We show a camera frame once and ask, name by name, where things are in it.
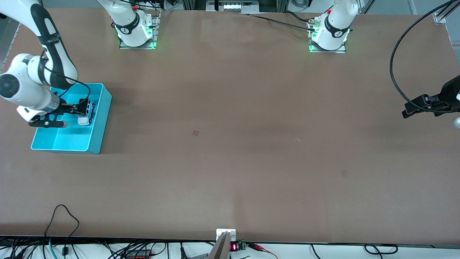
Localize tangled black cables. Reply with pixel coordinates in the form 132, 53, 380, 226
0, 237, 169, 259

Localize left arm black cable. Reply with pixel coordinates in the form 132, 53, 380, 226
390, 0, 460, 114

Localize teal plastic storage bin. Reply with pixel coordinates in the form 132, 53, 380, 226
31, 83, 112, 155

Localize white lit device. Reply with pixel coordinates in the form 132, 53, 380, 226
223, 2, 259, 11

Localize flat black cable loop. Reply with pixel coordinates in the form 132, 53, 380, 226
364, 244, 399, 255

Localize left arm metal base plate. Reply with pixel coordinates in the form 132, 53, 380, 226
308, 17, 346, 54

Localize short black table cable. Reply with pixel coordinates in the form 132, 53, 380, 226
284, 11, 314, 23

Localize white metal mount bracket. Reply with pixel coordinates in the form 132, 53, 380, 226
216, 229, 236, 241

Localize thin black looped cable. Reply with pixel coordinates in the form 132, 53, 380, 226
45, 204, 80, 252

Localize aluminium frame profile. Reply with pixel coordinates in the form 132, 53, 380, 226
437, 0, 460, 20

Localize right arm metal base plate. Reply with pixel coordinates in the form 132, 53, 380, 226
119, 10, 160, 50

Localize white jeep toy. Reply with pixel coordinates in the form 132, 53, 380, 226
77, 101, 96, 126

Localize aluminium camera mount profile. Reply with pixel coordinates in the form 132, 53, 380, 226
208, 231, 230, 259

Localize long black table cable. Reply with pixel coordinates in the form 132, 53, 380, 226
248, 14, 317, 32

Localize red clip lead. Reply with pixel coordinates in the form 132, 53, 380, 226
247, 243, 279, 259

